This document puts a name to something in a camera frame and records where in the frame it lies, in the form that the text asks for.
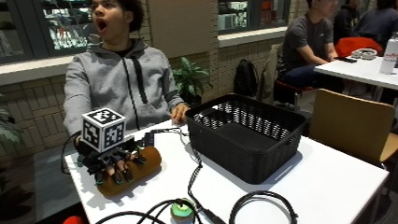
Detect brown bread loaf toy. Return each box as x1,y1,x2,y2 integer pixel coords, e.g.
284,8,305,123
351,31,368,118
96,146,163,198

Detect small black connector box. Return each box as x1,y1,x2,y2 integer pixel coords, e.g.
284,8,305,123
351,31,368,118
143,132,158,147

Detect white marker cube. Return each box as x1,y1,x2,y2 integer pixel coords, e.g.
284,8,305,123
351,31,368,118
82,107,127,154

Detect red object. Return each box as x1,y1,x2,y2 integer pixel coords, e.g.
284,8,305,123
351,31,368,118
62,215,90,224

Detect green round toy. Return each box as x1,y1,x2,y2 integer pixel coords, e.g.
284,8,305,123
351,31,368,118
169,198,197,224

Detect green leafy plant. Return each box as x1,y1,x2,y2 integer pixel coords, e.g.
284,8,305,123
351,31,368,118
0,92,23,149

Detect the person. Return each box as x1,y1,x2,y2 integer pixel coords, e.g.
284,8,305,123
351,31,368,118
63,0,191,138

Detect black woven plastic basket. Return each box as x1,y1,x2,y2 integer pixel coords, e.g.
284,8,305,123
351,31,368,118
184,93,308,186

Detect green potted plant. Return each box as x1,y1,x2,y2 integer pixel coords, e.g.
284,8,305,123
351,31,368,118
171,56,215,107

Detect black backpack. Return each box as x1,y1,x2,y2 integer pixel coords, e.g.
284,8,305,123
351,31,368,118
233,58,260,98

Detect beige coat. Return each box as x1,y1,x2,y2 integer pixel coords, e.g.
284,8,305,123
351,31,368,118
256,43,284,102

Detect red seat chair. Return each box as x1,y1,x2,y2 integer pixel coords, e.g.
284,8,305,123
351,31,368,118
273,78,319,111

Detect dark framed window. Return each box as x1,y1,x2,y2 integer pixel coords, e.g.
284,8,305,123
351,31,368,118
217,0,293,35
0,0,102,64

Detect wooden chair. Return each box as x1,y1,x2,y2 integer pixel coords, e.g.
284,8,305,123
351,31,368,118
308,88,398,167

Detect white table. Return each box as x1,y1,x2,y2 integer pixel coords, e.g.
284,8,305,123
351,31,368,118
313,55,398,104

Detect red jacket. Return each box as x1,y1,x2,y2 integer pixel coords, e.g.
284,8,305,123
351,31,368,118
333,36,385,59

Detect white headphones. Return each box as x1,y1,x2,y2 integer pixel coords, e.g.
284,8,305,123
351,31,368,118
351,48,378,61

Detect white bottle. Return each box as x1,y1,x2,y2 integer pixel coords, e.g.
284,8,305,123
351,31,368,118
378,32,398,76

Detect thin black cable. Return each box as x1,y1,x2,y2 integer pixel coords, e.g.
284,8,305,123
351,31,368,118
60,133,82,175

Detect long black glove cable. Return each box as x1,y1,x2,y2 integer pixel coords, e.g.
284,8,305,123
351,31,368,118
148,126,228,224

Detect looped thick black cable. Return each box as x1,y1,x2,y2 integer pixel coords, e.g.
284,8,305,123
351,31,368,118
228,189,300,224

